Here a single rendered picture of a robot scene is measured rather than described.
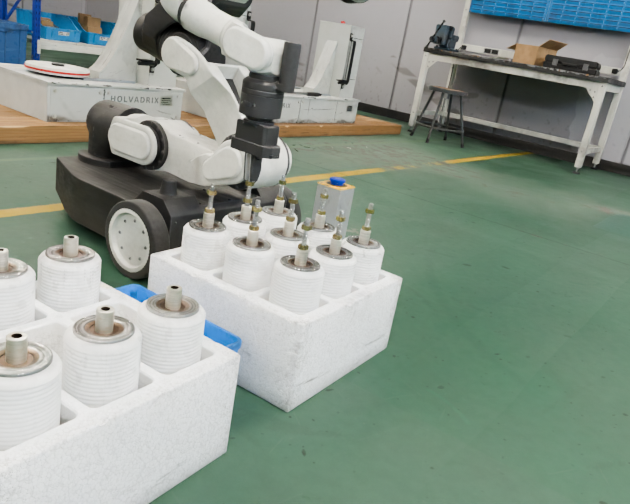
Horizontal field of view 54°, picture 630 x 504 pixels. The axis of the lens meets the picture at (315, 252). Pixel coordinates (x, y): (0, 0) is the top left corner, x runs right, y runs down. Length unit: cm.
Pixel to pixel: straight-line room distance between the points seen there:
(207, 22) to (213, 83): 33
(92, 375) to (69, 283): 26
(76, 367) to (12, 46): 497
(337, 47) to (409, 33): 202
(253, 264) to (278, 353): 18
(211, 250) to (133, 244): 40
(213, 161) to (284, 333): 65
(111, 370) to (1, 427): 14
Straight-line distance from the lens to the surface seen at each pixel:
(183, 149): 176
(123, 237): 163
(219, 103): 165
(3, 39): 564
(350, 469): 106
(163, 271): 127
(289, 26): 775
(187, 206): 160
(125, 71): 356
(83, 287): 105
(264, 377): 116
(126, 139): 187
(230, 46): 128
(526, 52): 582
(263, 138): 127
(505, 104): 636
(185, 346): 89
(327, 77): 490
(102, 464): 83
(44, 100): 316
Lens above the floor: 64
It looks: 19 degrees down
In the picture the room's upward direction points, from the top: 10 degrees clockwise
